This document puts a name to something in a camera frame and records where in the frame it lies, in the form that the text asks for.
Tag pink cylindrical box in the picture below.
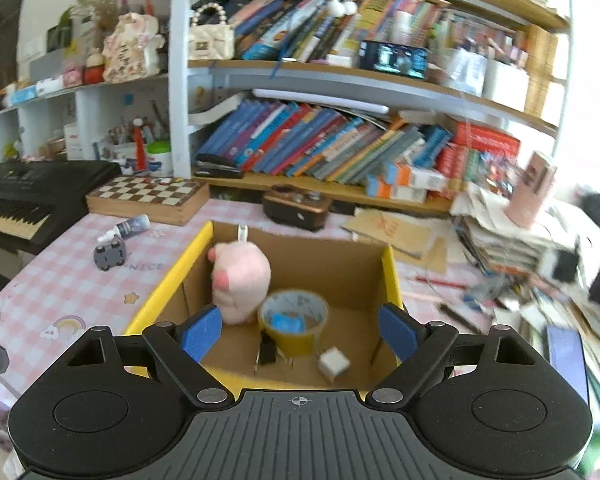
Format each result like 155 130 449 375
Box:
504 150 557 229

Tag black electronic keyboard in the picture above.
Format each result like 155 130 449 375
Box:
0 160 124 256

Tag white charger plug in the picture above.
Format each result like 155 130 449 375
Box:
318 346 351 382

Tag pink plush pig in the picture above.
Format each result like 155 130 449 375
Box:
207 225 273 325

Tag small dropper bottle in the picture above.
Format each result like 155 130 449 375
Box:
97 213 152 242

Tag yellow tape roll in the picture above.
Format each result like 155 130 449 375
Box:
257 288 330 357

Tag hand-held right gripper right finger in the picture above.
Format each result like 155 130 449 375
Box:
367 302 536 407

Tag pink checked cloth desktop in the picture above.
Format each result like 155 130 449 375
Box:
0 198 483 466

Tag stack of red books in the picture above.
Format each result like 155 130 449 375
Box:
437 121 524 197

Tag red pencil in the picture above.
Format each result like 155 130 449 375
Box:
414 275 469 290

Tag green lid jar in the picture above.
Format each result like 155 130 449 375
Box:
147 140 173 177

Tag row of leaning books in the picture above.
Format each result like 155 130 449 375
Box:
195 99 454 187

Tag blue book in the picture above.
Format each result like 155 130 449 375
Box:
544 324 589 407

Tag pink ceramic house ornament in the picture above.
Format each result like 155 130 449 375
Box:
102 13 161 84

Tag flat cardboard sheets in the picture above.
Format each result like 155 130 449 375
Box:
341 207 454 261

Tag cardboard box with yellow edges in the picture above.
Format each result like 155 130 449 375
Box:
124 220 406 392

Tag red round doll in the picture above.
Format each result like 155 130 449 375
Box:
83 48 106 85

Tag black stapler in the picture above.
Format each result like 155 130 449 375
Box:
194 154 245 180

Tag blue wrapper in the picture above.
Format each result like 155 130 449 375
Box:
270 312 306 334

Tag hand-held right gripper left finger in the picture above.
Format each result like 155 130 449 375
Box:
67 304 234 407

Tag black binder clip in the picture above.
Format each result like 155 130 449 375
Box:
255 332 279 377

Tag wooden chessboard box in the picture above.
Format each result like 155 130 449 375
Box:
85 175 211 227

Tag orange white small carton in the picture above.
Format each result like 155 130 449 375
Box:
364 174 429 204
384 162 449 192

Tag phone with lit screen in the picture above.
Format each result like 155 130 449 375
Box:
358 39 430 80

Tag brown retro radio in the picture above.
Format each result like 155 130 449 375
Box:
262 184 334 233

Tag grey toy car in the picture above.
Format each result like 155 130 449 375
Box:
93 239 130 272

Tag white handbag with pearl handle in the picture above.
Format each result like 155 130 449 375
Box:
188 2 236 61

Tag messy stack of papers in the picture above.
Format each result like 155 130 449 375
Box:
450 184 582 282

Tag pile of middle shelf books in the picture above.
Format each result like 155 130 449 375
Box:
229 0 531 67

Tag red white figurine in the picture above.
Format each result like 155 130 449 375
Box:
132 117 149 174

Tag white storage box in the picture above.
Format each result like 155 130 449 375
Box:
482 57 531 112

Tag pen holder with pens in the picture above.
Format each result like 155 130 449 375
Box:
102 119 157 162

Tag dried flower bunch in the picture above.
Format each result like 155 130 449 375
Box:
69 0 132 37

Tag white rolled paper tube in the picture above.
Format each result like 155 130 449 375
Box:
252 88 389 116

